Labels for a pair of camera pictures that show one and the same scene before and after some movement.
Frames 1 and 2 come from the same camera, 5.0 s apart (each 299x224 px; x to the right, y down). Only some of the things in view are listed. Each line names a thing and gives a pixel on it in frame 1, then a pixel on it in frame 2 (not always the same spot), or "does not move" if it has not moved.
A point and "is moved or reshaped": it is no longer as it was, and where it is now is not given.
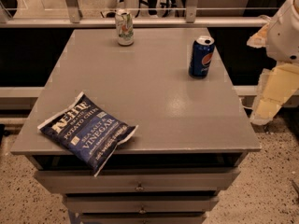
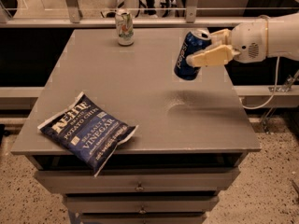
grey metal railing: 73,19 does not move
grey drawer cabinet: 192,136 does not move
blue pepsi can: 201,56 is moved or reshaped
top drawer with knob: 138,182 does not move
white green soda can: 124,28 does not move
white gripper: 285,36 -> 249,41
